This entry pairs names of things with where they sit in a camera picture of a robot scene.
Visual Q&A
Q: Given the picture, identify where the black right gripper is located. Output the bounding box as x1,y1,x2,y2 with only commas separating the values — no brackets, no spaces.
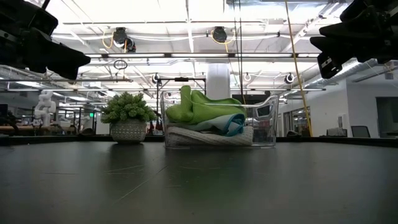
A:
309,0,398,80

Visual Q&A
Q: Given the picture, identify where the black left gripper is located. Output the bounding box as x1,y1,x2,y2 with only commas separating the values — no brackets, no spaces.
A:
0,0,92,80

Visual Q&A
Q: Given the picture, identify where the light blue microfiber towel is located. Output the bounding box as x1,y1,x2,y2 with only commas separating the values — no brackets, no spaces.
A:
174,113,247,138

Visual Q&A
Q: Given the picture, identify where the green microfiber towel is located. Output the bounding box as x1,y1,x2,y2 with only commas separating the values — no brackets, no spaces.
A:
165,85,248,125

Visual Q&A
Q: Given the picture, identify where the grey waffle microfiber towel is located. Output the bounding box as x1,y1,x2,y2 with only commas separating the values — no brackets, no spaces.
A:
167,125,254,147

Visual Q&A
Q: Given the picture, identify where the green spiky artificial plant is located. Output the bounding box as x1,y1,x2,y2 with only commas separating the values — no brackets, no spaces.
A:
99,91,158,145

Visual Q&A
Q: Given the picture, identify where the clear plastic bin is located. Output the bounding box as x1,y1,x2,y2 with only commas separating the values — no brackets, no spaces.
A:
159,90,280,148

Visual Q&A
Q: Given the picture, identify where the white building column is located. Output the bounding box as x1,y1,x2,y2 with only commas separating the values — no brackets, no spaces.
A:
206,63,231,101

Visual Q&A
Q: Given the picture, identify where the white ceiling light strip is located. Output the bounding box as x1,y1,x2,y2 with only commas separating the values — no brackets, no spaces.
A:
83,52,321,60

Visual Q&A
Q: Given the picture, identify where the silver ventilation duct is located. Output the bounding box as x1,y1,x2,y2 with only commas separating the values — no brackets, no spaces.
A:
310,58,398,88

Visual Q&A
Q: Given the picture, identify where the yellow cable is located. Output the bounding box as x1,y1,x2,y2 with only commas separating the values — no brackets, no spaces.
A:
284,0,313,137

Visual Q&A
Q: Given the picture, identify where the black power cable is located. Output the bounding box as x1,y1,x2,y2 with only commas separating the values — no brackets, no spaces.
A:
233,0,247,105

